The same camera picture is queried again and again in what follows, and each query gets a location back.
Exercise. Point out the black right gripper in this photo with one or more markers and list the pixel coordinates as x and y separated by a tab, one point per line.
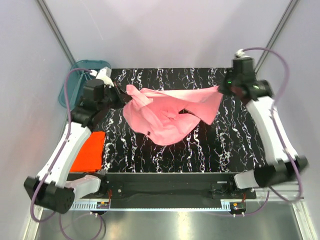
222	87

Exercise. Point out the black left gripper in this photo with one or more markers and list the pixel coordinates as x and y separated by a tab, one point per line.
122	98

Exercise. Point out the pink t shirt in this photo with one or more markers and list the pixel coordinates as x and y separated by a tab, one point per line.
168	116

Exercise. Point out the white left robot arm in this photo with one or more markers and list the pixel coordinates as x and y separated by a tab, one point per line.
50	188

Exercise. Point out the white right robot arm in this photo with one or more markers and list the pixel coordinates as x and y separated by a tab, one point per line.
283	164

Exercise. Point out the teal plastic bin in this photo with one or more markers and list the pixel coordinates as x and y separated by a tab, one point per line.
77	79

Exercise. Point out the folded orange t shirt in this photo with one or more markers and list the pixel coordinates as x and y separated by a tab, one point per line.
90	157

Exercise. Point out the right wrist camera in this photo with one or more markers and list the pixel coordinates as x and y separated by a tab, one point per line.
243	63

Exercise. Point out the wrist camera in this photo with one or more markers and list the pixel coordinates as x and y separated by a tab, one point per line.
243	63
103	74

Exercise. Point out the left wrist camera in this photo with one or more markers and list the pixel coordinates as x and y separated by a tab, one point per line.
103	74

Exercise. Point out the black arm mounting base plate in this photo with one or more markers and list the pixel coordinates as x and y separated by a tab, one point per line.
169	187

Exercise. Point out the right aluminium frame post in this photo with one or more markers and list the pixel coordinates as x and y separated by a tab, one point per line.
277	32

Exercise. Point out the aluminium frame post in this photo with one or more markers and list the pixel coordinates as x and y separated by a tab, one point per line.
277	32
55	30

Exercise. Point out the aluminium rail crossbar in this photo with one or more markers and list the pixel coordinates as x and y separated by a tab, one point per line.
288	190

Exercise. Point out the left aluminium frame post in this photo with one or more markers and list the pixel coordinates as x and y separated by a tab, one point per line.
55	30

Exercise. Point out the white slotted cable duct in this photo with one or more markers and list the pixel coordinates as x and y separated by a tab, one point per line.
139	206

